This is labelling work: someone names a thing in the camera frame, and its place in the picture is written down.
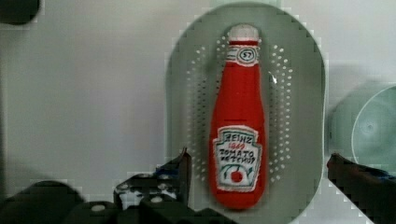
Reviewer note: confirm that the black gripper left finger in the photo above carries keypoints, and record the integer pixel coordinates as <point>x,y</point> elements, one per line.
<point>172,179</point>

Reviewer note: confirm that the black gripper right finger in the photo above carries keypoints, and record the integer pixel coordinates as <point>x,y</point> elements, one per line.
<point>372,190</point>

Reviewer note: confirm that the red plush ketchup bottle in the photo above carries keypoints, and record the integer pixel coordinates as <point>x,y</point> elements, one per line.
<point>236,146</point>

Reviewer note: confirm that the green oval strainer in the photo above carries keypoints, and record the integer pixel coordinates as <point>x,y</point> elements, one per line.
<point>293,87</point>

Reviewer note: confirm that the green mug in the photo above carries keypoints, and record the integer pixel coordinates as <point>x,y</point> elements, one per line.
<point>363,126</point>

